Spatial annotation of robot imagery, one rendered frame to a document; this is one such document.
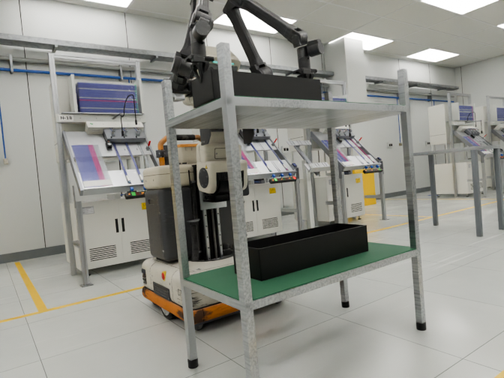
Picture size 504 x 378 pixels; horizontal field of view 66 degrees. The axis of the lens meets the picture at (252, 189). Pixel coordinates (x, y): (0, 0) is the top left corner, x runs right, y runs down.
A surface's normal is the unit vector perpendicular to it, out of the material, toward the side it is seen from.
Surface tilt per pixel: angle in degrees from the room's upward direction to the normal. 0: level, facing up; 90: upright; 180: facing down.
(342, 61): 90
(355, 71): 90
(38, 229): 90
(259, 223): 90
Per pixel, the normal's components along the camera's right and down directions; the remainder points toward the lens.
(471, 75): -0.82, 0.09
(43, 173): 0.57, -0.02
